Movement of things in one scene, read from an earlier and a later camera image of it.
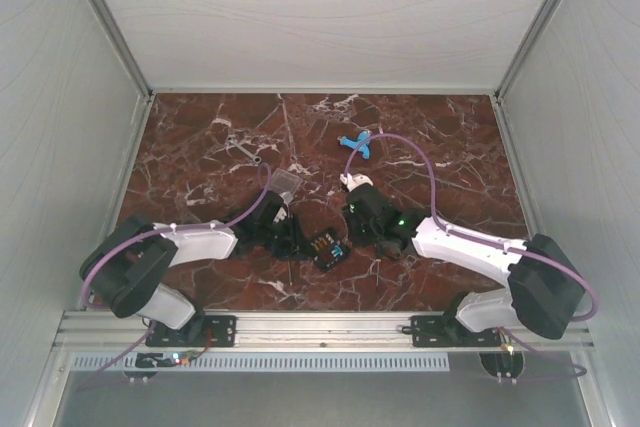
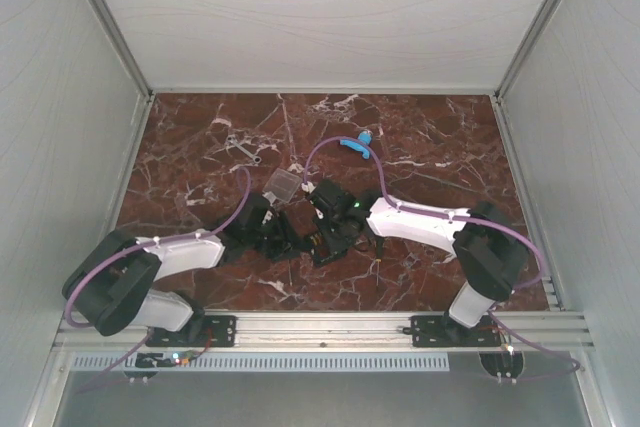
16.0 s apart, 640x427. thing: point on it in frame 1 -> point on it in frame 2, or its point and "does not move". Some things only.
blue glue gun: (363, 136) does not move
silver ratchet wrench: (256, 159) does not move
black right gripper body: (362, 235) -> (321, 220)
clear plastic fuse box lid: (284, 183) does not move
